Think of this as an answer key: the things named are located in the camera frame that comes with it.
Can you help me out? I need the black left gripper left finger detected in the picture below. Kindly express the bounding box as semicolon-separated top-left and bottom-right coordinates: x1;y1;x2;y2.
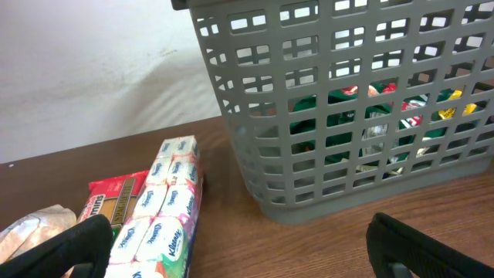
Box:
1;215;113;278

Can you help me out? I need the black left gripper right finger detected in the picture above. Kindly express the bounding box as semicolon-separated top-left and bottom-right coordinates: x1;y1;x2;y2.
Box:
366;212;493;278

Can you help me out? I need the green coffee snack bag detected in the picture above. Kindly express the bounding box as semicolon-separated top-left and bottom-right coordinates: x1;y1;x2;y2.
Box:
289;80;487;178

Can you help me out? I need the San Remo spaghetti packet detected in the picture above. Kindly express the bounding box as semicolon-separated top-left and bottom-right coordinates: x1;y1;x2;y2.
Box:
77;170;149;239

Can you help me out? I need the beige pouch on left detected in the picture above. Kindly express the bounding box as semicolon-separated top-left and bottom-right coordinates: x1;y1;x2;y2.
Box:
1;205;76;263

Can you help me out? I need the Kleenex tissue multipack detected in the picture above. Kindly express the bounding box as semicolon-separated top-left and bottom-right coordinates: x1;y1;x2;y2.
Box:
105;135;203;278

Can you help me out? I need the grey plastic basket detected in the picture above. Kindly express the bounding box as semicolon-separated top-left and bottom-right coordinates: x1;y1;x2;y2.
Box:
172;0;493;224

